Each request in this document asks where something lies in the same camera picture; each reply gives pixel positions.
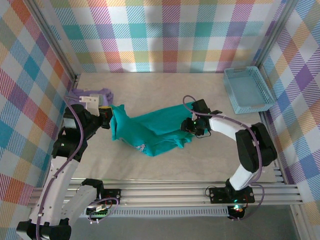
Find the teal t-shirt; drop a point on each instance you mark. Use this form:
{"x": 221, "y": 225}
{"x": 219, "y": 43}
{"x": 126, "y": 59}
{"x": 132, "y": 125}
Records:
{"x": 150, "y": 127}

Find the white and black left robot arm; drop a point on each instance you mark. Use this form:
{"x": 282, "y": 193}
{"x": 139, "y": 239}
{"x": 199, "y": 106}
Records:
{"x": 57, "y": 180}

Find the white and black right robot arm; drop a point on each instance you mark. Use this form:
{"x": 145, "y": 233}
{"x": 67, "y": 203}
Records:
{"x": 250, "y": 152}

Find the folded purple t-shirt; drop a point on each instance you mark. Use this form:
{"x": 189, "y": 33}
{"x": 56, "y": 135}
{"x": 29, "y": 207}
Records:
{"x": 107, "y": 94}

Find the light blue plastic basket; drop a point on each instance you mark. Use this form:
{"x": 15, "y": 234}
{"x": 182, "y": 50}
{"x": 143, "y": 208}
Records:
{"x": 247, "y": 92}

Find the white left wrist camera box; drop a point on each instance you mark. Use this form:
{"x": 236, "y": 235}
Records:
{"x": 90, "y": 100}

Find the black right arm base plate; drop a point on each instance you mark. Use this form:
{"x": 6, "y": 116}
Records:
{"x": 216, "y": 196}

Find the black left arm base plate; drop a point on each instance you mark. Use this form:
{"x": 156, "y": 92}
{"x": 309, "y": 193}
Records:
{"x": 113, "y": 196}

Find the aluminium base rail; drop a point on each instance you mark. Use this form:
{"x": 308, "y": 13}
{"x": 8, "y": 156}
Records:
{"x": 165, "y": 195}

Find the aluminium corner post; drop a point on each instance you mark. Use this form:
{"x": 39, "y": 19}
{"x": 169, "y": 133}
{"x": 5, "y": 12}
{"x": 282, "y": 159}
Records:
{"x": 55, "y": 47}
{"x": 275, "y": 32}

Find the aluminium frame leg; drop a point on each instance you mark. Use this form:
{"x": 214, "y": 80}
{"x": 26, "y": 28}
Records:
{"x": 298, "y": 220}

